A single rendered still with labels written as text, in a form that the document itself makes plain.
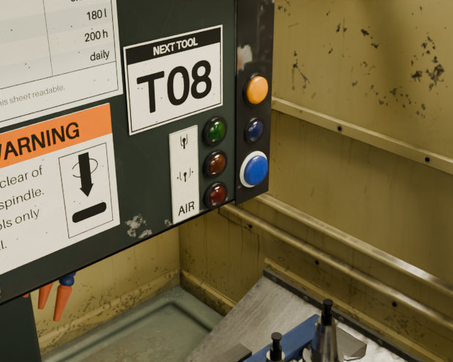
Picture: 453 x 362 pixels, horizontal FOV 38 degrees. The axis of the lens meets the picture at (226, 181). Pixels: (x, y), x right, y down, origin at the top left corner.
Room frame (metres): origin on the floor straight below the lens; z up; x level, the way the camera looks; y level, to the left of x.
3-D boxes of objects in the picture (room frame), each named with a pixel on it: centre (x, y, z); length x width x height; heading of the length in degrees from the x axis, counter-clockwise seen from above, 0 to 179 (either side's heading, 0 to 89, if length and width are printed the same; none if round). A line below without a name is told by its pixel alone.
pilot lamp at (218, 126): (0.54, 0.01, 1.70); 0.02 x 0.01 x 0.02; 133
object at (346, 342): (0.82, -0.19, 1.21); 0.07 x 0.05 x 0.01; 43
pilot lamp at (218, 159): (0.54, 0.01, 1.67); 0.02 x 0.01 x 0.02; 133
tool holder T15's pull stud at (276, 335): (0.71, -0.07, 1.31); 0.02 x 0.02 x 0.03
